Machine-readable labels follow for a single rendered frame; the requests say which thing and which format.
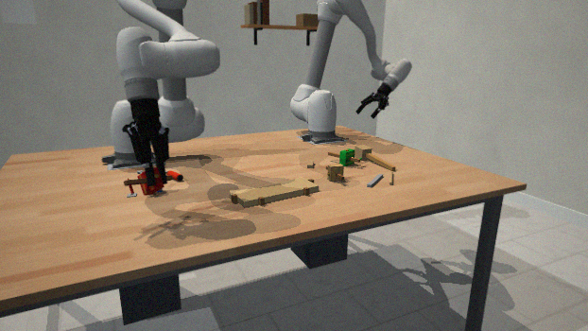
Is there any wooden mallet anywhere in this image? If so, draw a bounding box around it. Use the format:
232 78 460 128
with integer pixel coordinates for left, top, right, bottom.
355 145 396 171

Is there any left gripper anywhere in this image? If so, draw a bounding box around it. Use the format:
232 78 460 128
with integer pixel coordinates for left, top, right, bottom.
356 83 392 119

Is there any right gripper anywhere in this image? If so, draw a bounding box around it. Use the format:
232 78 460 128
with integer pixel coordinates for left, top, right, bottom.
126 98 169 186

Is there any red screwdriver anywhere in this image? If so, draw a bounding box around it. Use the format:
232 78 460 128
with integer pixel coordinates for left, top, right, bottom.
166 170 183 182

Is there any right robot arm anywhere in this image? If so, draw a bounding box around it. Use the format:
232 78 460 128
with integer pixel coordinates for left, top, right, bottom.
101 0 220 168

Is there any grey metal bar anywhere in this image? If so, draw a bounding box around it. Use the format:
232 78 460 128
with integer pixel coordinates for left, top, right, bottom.
367 174 383 187

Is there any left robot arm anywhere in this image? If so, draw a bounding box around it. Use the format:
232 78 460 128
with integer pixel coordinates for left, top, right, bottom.
290 0 412 144

